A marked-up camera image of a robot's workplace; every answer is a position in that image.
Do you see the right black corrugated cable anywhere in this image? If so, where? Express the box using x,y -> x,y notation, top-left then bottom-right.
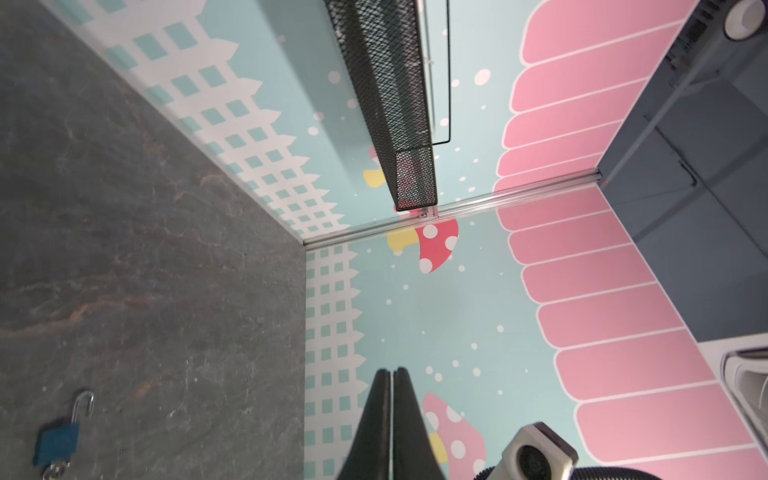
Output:
473,465 -> 667,480

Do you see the blue padlock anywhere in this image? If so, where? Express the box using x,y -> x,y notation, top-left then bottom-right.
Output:
33,390 -> 95,470

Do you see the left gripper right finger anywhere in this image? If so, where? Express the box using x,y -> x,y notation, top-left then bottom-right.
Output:
392,367 -> 445,480

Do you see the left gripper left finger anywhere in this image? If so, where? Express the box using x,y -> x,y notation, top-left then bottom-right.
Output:
337,369 -> 392,480

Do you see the black mesh wall basket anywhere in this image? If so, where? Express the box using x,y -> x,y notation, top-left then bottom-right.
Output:
324,1 -> 438,212

